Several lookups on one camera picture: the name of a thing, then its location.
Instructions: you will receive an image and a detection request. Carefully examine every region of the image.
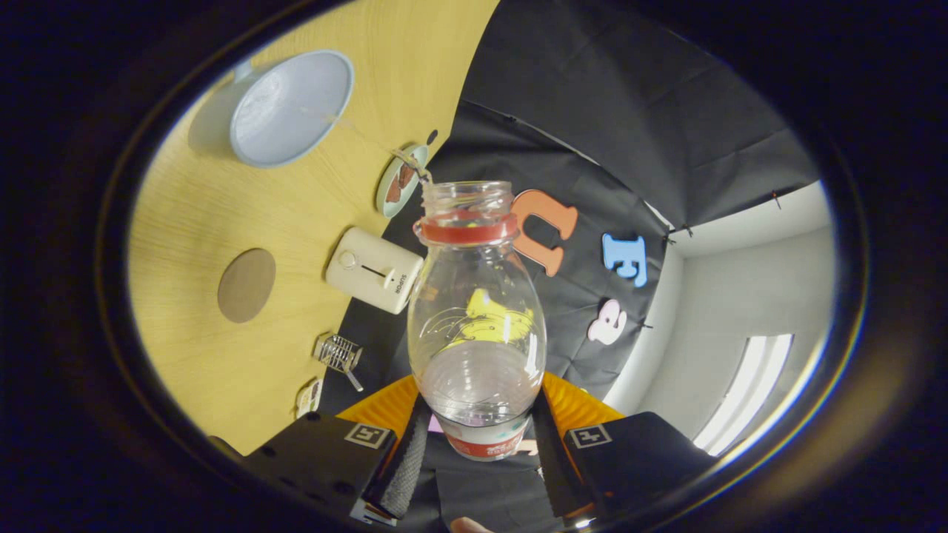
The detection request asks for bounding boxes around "wooden table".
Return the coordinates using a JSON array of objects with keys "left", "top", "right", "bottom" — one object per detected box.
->
[{"left": 127, "top": 0, "right": 501, "bottom": 456}]

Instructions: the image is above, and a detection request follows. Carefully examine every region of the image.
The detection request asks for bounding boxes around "small white condiment dish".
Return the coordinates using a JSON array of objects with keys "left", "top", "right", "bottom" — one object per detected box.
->
[{"left": 296, "top": 378, "right": 324, "bottom": 419}]

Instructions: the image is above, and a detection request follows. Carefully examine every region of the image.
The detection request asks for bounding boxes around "white toaster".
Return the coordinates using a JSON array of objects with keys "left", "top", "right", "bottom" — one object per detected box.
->
[{"left": 325, "top": 227, "right": 424, "bottom": 315}]

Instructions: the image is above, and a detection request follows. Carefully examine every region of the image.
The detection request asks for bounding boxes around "white cup with handle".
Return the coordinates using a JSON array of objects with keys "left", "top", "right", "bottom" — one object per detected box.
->
[{"left": 187, "top": 50, "right": 355, "bottom": 169}]

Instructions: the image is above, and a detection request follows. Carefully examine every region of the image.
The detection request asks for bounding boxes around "brown round coaster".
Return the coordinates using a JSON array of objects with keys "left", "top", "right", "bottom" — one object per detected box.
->
[{"left": 217, "top": 248, "right": 277, "bottom": 324}]

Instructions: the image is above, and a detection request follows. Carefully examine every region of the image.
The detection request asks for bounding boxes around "pale green plate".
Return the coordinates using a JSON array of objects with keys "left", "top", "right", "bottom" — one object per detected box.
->
[{"left": 375, "top": 144, "right": 430, "bottom": 218}]

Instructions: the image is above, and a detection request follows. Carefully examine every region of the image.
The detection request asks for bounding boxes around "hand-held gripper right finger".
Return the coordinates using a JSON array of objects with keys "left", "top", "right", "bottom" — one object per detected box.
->
[{"left": 533, "top": 372, "right": 718, "bottom": 519}]

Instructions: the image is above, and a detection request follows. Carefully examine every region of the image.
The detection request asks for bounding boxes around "clear plastic juice bottle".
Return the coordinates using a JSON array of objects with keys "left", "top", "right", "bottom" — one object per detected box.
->
[{"left": 407, "top": 181, "right": 547, "bottom": 462}]

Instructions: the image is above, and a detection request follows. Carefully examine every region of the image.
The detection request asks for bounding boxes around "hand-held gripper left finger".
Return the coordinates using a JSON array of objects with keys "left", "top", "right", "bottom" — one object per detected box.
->
[{"left": 241, "top": 374, "right": 434, "bottom": 523}]

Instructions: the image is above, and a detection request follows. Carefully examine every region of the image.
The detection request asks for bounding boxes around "small metal strainer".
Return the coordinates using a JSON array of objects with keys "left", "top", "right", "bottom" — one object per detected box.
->
[{"left": 313, "top": 333, "right": 365, "bottom": 393}]

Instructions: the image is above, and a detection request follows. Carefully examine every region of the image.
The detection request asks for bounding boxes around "long ceiling light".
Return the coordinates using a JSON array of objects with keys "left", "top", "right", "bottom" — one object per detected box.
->
[{"left": 692, "top": 335, "right": 793, "bottom": 456}]

